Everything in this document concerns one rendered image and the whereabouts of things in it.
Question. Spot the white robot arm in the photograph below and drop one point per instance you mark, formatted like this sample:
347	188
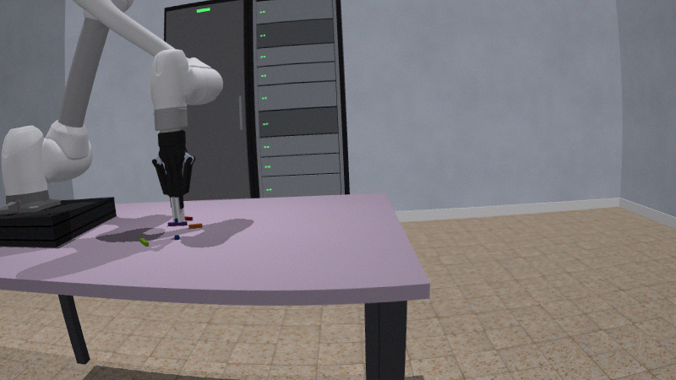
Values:
30	161

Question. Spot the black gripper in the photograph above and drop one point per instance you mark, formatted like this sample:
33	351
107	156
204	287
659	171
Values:
177	184

